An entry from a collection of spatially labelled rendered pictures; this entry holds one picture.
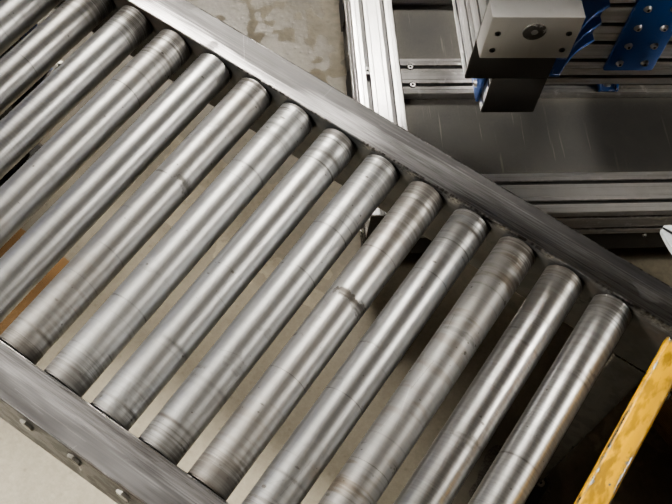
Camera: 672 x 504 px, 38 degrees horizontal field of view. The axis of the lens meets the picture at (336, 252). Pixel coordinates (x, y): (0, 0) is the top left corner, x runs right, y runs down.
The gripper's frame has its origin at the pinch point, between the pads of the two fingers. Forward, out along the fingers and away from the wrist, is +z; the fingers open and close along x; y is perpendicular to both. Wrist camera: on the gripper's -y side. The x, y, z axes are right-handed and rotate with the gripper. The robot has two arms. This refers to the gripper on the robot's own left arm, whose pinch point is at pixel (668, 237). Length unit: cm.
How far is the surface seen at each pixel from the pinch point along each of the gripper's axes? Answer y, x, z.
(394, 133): 3.5, 10.0, 35.0
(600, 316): 3.4, 17.0, 2.4
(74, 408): 4, 60, 43
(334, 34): -77, -59, 83
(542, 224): 3.5, 10.4, 13.6
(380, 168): 3.5, 15.4, 33.7
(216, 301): 3, 41, 39
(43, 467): -76, 58, 68
